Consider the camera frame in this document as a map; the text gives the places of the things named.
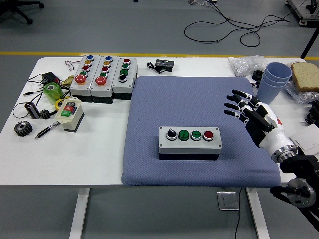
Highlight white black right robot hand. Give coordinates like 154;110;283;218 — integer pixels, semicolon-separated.
223;89;294;155

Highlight black office chair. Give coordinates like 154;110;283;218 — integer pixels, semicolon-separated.
0;0;45;25

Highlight large steel gear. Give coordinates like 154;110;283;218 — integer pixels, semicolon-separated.
14;120;34;137

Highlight black pen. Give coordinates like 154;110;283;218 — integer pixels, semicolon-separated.
34;121;61;140

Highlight black ring part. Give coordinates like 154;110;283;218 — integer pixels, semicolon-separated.
251;70;264;82

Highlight black power adapter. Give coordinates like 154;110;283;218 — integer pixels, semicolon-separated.
41;71;60;85

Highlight cream red-green switch box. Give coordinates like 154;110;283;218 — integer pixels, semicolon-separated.
55;97;85;133

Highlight white paper sheet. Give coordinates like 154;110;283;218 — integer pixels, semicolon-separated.
289;124;319;155

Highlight silver floor socket plate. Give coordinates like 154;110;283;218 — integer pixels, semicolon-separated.
216;191;240;211

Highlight clear bubble wrap bag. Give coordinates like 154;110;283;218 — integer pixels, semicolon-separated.
228;55;269;77

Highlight grey four-button selector box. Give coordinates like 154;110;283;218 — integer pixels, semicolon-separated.
112;57;138;101

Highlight blue-grey padded mat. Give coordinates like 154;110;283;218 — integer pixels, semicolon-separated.
121;76;282;189

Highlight red white wire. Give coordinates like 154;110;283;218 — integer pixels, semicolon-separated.
64;59;83;72

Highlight black digital meter module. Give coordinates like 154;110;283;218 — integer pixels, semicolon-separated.
146;58;175;74

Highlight blue plastic cup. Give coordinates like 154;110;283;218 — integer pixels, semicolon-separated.
262;72;291;87
264;62;293;82
256;77;287;104

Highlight aluminium frame cart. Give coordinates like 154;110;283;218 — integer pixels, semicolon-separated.
285;0;319;27

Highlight yellow tape roll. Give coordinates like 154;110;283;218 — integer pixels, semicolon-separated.
54;99;67;111

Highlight green wrapped battery pack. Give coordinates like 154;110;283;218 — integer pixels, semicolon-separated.
42;82;64;105

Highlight black metal device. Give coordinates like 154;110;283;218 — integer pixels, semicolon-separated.
304;101;319;126

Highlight black cylindrical capacitor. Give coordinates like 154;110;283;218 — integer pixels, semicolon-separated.
24;101;41;120

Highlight black metal post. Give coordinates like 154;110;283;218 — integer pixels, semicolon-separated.
300;23;319;59

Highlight grey four-button control box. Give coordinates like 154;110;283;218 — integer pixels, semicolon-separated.
158;126;222;161

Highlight grey five-button control box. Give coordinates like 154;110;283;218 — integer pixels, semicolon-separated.
90;55;120;103
69;54;102;102

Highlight clear plastic bag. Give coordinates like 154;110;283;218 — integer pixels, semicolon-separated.
284;79;319;107

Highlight brass fitting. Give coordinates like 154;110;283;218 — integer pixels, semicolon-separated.
61;75;75;88

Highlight bread slice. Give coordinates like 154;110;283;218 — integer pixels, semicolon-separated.
290;62;319;93

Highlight white table leg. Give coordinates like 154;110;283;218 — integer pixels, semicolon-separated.
245;187;270;239
69;188;91;239

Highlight thin black power cord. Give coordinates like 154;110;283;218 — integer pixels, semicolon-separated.
234;187;243;239

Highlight black floor cable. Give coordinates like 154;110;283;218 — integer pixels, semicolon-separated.
184;0;292;48

